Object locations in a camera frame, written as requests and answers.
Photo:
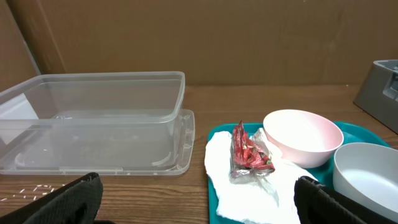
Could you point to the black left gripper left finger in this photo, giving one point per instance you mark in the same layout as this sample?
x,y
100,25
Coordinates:
x,y
75,203

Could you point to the pink plastic bowl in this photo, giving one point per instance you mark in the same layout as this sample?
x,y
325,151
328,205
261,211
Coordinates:
x,y
305,138

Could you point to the red snack wrapper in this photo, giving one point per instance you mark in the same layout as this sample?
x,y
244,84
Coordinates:
x,y
247,157

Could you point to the scattered rice grains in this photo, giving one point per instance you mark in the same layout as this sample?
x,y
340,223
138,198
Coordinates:
x,y
30,193

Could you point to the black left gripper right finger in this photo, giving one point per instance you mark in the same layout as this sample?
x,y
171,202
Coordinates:
x,y
318,204

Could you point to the grey dishwasher rack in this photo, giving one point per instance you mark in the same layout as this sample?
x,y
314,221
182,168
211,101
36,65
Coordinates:
x,y
378,93

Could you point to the clear plastic bin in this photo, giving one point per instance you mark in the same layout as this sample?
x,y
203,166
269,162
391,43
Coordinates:
x,y
109,123

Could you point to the crumpled white napkin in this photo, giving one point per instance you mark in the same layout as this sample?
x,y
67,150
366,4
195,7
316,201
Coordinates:
x,y
251,198

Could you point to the grey plastic bowl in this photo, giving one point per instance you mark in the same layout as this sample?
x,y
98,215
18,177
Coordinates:
x,y
367,174

